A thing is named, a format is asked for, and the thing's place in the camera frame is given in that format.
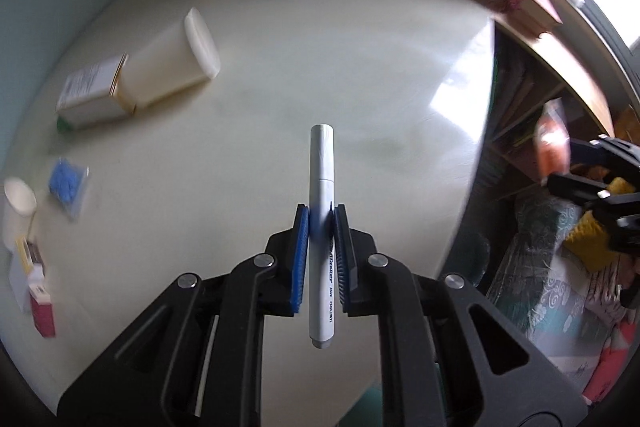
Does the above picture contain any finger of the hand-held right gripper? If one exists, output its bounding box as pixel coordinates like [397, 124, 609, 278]
[567, 134, 640, 175]
[544, 173, 640, 228]

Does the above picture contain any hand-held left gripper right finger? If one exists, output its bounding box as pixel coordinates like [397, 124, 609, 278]
[334, 203, 588, 427]

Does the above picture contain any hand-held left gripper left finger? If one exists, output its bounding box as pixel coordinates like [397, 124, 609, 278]
[57, 203, 311, 427]

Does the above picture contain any orange snack packet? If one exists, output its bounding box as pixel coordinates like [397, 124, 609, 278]
[535, 99, 573, 180]

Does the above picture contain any white marker pen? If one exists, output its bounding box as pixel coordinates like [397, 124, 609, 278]
[306, 123, 337, 350]

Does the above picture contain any yellow cloth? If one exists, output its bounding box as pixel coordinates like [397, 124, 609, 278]
[565, 177, 636, 273]

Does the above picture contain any wooden bookshelf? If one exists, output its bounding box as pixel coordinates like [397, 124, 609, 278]
[300, 0, 640, 218]

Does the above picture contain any red cloth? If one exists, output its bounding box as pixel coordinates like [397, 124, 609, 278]
[582, 322, 632, 404]

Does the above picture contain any red book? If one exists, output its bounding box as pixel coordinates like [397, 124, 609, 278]
[500, 0, 563, 38]

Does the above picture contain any white plastic container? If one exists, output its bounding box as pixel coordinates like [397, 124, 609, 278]
[119, 7, 222, 108]

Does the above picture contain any blue packet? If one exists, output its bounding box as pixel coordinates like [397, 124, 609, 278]
[48, 157, 91, 220]

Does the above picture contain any small red box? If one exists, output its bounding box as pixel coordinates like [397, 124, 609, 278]
[27, 279, 57, 339]

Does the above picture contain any white carton with gold edge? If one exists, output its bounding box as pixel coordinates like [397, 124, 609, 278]
[55, 54, 137, 130]

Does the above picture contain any small white and yellow box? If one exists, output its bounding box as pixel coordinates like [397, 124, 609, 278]
[9, 237, 46, 313]

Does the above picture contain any white paper cup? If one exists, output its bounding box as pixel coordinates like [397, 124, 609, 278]
[2, 177, 38, 253]

